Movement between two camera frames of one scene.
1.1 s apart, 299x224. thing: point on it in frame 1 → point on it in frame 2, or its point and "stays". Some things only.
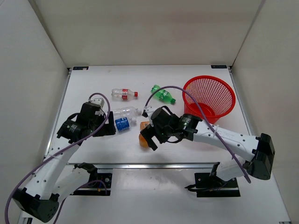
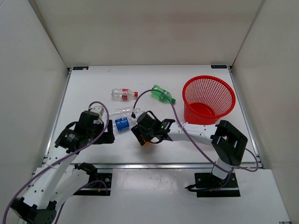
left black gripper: x=109 y=129 → x=108 y=136
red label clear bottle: x=123 y=94 stays
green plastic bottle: x=162 y=94 stays
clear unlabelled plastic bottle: x=127 y=111 stays
